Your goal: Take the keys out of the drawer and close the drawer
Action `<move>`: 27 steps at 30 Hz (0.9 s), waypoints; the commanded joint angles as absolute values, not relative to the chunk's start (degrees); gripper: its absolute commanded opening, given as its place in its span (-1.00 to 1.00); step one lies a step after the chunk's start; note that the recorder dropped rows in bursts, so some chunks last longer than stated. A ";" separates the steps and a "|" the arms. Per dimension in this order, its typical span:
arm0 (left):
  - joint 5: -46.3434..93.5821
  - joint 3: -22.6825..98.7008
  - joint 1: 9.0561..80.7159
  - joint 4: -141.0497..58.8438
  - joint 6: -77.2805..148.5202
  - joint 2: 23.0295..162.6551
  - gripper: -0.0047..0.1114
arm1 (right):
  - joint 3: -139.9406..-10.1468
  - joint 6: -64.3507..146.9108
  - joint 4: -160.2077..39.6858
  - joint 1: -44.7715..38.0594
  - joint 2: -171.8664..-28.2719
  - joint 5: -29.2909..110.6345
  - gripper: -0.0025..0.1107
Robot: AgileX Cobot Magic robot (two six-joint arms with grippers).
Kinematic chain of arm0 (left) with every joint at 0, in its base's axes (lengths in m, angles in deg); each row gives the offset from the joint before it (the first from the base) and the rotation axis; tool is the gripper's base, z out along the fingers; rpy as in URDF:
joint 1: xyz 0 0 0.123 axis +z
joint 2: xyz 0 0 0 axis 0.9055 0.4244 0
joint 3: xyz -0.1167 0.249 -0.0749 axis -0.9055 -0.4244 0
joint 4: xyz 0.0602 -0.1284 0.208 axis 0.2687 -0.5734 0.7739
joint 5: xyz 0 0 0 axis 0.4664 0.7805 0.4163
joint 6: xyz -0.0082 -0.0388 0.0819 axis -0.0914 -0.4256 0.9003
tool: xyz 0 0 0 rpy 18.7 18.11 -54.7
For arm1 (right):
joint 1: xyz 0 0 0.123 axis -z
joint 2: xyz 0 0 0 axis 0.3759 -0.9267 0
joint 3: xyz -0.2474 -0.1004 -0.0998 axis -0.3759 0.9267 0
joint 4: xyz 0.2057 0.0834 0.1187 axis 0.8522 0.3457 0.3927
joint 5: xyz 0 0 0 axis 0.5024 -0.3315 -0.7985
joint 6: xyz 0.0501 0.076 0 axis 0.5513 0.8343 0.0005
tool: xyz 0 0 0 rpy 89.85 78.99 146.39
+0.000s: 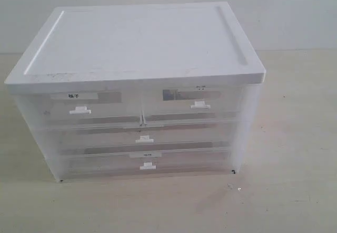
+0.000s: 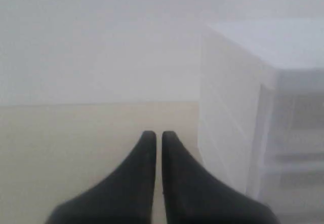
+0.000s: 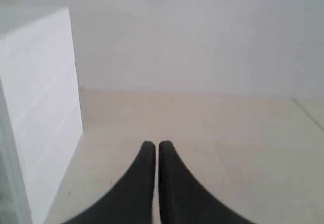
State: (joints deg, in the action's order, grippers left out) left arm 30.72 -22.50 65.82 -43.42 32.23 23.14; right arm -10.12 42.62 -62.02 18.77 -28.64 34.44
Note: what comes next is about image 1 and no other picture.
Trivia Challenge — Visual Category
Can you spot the wide clear drawer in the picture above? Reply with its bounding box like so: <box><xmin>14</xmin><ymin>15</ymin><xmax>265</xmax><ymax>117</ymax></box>
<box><xmin>46</xmin><ymin>122</ymin><xmax>242</xmax><ymax>156</ymax></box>
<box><xmin>58</xmin><ymin>148</ymin><xmax>237</xmax><ymax>181</ymax></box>

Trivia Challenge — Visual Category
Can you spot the white translucent drawer cabinet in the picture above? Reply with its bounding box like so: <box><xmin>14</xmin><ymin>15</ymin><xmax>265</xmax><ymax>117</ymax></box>
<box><xmin>5</xmin><ymin>2</ymin><xmax>266</xmax><ymax>182</ymax></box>

